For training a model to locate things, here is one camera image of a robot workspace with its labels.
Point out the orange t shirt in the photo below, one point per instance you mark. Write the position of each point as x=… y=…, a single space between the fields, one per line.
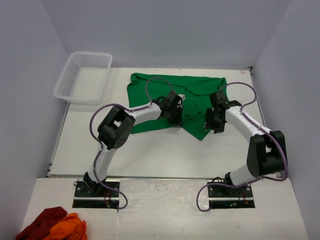
x=69 y=228

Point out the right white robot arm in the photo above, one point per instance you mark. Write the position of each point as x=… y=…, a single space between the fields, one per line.
x=266 y=156

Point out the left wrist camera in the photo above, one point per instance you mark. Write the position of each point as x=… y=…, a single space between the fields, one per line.
x=182 y=96

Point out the white plastic basket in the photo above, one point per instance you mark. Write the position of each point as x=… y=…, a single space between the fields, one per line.
x=83 y=78

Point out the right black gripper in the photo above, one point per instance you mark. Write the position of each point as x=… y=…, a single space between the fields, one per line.
x=208 y=124

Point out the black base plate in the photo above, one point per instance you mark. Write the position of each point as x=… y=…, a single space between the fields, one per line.
x=221 y=197
x=101 y=198

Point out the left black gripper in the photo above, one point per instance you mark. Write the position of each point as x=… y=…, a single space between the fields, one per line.
x=178 y=120

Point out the green t shirt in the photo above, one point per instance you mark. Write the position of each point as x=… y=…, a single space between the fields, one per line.
x=197 y=90

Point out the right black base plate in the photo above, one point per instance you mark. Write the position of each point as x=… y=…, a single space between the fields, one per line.
x=221 y=197

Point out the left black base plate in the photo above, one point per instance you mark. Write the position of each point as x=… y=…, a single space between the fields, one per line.
x=101 y=198

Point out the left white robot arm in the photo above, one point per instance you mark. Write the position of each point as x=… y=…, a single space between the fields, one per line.
x=117 y=125

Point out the dark red t shirt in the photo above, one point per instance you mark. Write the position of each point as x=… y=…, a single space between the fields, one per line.
x=42 y=224

